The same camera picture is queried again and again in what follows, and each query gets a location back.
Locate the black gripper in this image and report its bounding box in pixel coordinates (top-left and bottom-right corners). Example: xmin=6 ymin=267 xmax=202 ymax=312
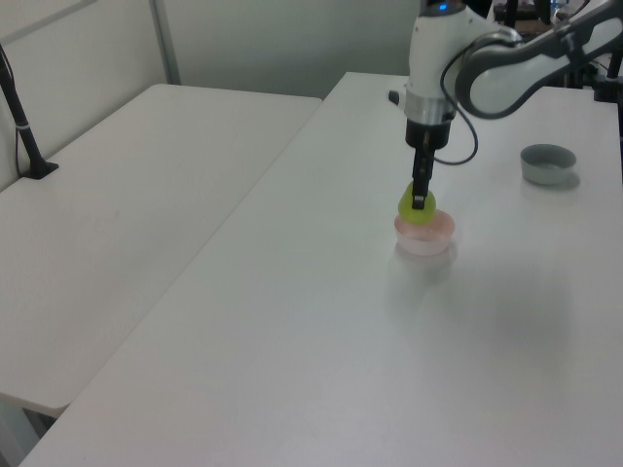
xmin=405 ymin=119 xmax=453 ymax=212

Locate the green pear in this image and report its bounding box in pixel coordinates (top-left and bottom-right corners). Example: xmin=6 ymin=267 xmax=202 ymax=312
xmin=396 ymin=181 xmax=438 ymax=228

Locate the pink plastic bowl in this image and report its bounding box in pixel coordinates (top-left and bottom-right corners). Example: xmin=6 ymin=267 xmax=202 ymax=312
xmin=392 ymin=208 xmax=458 ymax=258

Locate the grey bowl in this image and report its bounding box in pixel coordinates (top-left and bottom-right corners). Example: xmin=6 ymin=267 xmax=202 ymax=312
xmin=519 ymin=143 xmax=578 ymax=187

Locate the black stand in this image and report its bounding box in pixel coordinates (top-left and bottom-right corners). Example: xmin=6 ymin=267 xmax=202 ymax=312
xmin=590 ymin=51 xmax=623 ymax=104

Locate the white side table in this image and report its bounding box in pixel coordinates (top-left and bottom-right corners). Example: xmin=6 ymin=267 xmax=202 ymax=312
xmin=0 ymin=83 xmax=324 ymax=419

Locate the black pole with base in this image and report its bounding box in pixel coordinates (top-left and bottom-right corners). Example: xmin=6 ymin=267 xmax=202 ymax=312
xmin=0 ymin=42 xmax=60 ymax=181

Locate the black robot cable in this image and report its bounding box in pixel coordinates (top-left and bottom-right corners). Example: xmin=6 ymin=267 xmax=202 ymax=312
xmin=439 ymin=34 xmax=481 ymax=166

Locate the grey partition post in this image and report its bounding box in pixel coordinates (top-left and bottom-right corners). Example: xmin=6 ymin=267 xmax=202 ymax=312
xmin=147 ymin=0 xmax=183 ymax=88

